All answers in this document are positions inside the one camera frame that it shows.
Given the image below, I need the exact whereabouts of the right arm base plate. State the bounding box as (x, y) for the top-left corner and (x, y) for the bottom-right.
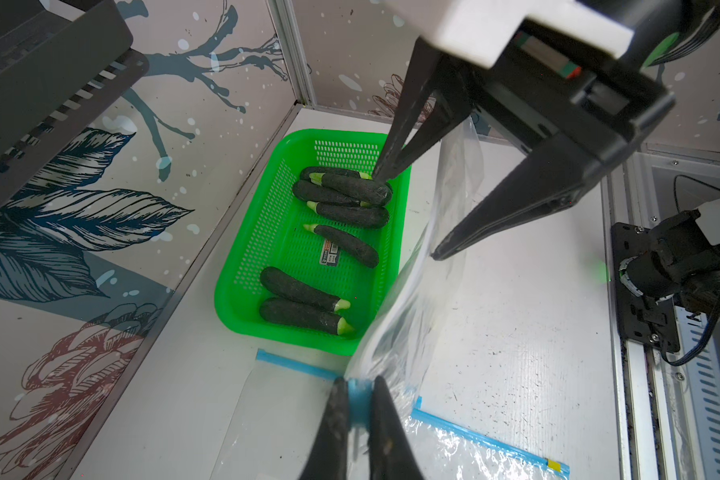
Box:
(610, 222), (680, 353)

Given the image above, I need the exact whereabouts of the green plastic basket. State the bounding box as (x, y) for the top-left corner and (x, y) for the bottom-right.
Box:
(214, 129), (410, 356)

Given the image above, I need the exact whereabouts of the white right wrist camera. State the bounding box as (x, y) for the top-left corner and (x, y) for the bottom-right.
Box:
(386, 0), (634, 69)

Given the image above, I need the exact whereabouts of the eggplant in basket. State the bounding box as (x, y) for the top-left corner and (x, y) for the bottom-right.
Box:
(259, 167), (393, 337)

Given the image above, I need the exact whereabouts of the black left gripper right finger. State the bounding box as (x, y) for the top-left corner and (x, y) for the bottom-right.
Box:
(368, 376), (424, 480)

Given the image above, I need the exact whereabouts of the small clear zip-top bag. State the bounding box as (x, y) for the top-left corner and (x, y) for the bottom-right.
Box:
(346, 119), (484, 419)

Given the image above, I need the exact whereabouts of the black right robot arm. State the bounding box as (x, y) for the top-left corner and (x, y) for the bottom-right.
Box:
(373, 1), (720, 261)

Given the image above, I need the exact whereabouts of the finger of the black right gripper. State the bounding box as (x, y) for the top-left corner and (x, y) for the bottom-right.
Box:
(372, 37), (472, 182)
(432, 134), (582, 261)

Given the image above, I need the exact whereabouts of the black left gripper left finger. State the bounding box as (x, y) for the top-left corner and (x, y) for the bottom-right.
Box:
(299, 378), (351, 480)

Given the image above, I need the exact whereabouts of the large clear zip-top bag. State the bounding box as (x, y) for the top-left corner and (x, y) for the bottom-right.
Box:
(211, 350), (570, 479)

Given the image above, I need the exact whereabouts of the black hanging wire shelf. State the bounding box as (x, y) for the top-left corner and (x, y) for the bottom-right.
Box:
(0, 1), (149, 208)

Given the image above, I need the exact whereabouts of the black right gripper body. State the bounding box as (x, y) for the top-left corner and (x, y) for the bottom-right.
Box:
(469, 20), (675, 204)

